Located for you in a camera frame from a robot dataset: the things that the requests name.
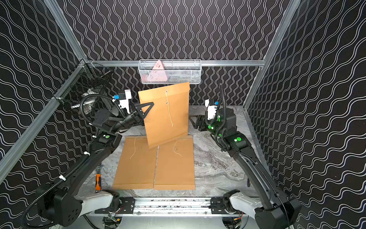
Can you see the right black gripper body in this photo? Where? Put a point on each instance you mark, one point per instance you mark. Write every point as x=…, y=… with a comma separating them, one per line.
x=205, y=126

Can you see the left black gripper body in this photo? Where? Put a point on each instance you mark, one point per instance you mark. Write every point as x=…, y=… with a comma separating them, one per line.
x=137, y=115

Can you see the brown file bag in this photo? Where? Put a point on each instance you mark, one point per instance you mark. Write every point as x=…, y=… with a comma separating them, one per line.
x=175, y=165
x=136, y=168
x=168, y=119

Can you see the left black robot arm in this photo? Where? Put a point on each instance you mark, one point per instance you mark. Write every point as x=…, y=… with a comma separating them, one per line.
x=57, y=201

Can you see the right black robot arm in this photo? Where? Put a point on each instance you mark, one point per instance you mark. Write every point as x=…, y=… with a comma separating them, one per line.
x=272, y=209

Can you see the pink triangular board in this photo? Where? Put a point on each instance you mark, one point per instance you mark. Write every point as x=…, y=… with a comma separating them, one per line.
x=156, y=75

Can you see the white object in black basket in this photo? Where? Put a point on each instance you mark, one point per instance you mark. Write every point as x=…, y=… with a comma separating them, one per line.
x=88, y=103

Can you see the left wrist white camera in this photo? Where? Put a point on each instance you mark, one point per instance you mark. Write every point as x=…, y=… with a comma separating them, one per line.
x=122, y=98

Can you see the white wire mesh basket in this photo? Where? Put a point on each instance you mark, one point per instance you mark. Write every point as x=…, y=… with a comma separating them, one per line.
x=177, y=70

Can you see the black wire mesh basket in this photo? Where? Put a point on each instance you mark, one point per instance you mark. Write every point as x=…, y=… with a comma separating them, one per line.
x=93, y=79

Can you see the orange handled tool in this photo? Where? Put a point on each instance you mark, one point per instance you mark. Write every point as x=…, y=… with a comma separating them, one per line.
x=98, y=186

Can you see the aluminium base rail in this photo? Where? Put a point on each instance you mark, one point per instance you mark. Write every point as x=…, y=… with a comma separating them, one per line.
x=171, y=206

